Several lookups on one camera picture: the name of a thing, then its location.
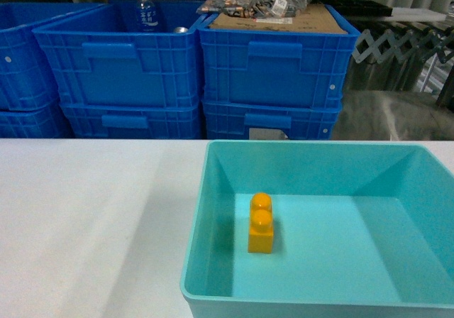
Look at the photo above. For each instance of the yellow toy block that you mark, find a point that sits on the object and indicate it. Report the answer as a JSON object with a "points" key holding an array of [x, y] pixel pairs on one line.
{"points": [[261, 224]]}

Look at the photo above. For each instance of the blue crate lower right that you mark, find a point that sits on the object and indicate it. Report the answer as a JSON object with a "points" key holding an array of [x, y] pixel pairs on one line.
{"points": [[226, 120]]}

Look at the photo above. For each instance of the blue crate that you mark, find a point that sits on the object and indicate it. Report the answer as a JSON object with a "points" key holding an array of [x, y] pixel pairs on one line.
{"points": [[27, 82], [301, 63], [45, 122], [100, 57], [226, 120], [125, 122]]}

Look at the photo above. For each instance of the blue crate upper right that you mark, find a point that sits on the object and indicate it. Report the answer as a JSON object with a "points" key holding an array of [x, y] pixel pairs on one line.
{"points": [[301, 63]]}

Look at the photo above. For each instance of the metal can top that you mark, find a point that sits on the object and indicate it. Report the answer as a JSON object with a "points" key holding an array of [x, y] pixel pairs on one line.
{"points": [[180, 30]]}

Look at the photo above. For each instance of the blue crate lower middle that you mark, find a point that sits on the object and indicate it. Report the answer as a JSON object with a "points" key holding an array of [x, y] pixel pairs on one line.
{"points": [[125, 122]]}

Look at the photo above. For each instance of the teal plastic tray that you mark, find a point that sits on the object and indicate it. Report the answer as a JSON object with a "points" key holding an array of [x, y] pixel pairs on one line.
{"points": [[360, 230]]}

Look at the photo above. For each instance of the clear water bottle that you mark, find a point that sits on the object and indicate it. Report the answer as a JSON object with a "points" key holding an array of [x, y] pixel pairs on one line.
{"points": [[146, 16]]}

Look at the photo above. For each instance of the blue crate upper middle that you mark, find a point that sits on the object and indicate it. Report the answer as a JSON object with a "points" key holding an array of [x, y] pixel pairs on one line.
{"points": [[100, 57]]}

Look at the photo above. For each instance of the cardboard sheet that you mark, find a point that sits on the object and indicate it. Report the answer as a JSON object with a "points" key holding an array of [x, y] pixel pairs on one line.
{"points": [[283, 21]]}

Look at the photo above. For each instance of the blue crate lower left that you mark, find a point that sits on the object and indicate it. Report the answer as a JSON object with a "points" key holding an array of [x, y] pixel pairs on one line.
{"points": [[45, 122]]}

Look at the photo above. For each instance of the blue crate upper left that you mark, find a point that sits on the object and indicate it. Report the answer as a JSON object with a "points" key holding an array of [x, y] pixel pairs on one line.
{"points": [[27, 82]]}

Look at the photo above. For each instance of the grey scissor lattice rack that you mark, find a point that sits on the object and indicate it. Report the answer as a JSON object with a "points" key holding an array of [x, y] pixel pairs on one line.
{"points": [[404, 44]]}

